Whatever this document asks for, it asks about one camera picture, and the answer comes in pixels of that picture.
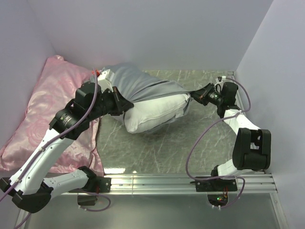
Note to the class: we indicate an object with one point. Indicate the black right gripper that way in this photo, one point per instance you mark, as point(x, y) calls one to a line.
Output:
point(202, 95)

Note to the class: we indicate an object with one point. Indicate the white pillow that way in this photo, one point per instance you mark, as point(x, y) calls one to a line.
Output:
point(150, 114)

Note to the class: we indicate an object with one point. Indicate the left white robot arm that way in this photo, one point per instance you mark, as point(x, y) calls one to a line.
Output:
point(29, 187)

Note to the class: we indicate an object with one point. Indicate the pink floral pillow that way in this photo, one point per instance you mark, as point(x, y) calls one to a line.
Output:
point(54, 89)

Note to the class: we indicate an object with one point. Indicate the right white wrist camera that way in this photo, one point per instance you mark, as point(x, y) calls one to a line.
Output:
point(221, 79)

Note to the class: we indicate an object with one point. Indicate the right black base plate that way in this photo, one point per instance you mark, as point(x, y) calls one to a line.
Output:
point(215, 185)

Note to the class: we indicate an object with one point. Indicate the left black controller box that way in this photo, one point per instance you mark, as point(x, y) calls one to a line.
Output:
point(86, 200)

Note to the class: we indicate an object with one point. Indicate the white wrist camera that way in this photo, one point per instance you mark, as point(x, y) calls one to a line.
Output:
point(104, 78)
point(221, 79)

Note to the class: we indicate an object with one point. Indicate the grey pillowcase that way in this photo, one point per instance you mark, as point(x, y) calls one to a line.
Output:
point(136, 86)

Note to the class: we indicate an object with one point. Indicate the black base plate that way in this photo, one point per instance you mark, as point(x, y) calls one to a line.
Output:
point(100, 184)
point(215, 185)

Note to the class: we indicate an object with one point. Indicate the right controller board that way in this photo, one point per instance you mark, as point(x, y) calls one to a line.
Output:
point(218, 200)

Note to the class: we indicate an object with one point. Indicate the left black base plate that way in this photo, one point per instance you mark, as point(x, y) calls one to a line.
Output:
point(100, 184)

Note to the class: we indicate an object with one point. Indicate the aluminium mounting rail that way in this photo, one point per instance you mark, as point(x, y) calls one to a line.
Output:
point(177, 184)

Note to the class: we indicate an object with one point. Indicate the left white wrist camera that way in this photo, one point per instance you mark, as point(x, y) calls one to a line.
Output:
point(104, 78)

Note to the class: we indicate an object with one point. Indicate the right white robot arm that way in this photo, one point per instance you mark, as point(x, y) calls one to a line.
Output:
point(262, 145)

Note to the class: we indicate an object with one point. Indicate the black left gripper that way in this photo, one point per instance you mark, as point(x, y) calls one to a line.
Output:
point(120, 104)

